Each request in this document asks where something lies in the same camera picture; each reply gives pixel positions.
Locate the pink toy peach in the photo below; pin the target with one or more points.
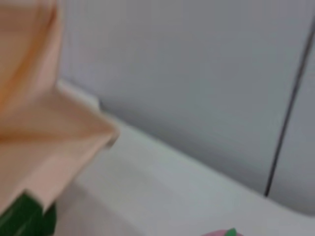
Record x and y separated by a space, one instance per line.
224 233

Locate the thin dark wall strip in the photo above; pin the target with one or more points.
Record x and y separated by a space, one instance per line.
286 118

